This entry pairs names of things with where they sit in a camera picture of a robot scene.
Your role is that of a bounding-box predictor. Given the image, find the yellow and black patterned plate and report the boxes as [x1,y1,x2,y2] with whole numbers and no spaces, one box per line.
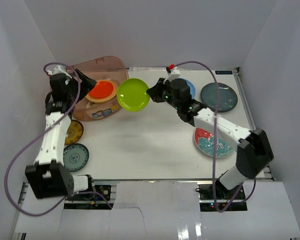
[64,120,84,145]

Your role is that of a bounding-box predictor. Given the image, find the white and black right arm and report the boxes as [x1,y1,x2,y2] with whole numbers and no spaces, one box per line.
[146,78,274,200]

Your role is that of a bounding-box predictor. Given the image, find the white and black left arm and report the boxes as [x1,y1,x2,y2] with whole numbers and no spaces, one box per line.
[25,69,96,200]

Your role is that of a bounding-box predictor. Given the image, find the beige plastic plate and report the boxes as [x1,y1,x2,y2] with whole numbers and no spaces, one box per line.
[85,79,118,104]

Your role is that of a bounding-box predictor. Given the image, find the lime green plastic plate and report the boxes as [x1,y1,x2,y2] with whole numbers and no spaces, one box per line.
[117,78,150,112]

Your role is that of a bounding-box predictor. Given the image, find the blue and white porcelain plate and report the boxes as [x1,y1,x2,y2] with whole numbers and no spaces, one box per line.
[63,143,90,173]

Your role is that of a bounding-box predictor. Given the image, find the dark teal ceramic plate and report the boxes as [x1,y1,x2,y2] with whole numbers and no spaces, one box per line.
[200,82,238,113]

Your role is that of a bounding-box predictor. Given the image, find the pink translucent plastic bin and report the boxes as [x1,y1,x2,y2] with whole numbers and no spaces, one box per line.
[72,56,129,122]

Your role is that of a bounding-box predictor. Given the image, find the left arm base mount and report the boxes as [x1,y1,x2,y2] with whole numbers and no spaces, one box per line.
[64,184,117,210]

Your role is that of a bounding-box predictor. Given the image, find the orange plastic plate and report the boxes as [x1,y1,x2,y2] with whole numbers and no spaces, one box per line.
[88,80,114,99]

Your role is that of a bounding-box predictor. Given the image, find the light blue plastic plate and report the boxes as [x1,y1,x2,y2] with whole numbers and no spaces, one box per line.
[183,79,196,99]

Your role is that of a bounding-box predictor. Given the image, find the cream plate with black flowers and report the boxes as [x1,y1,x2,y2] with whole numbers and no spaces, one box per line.
[86,101,96,108]

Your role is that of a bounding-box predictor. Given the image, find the small blue label sticker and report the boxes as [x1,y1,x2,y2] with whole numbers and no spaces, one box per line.
[215,70,233,75]

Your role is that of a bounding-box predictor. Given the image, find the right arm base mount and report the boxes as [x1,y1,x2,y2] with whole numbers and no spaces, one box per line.
[195,184,248,213]

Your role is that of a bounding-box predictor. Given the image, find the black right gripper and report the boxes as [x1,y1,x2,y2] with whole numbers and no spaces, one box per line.
[147,79,181,111]

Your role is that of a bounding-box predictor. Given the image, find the red plate with teal waves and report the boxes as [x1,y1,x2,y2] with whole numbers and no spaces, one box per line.
[194,128,234,158]

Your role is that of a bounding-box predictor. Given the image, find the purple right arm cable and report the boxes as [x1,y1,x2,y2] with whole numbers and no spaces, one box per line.
[173,60,257,214]

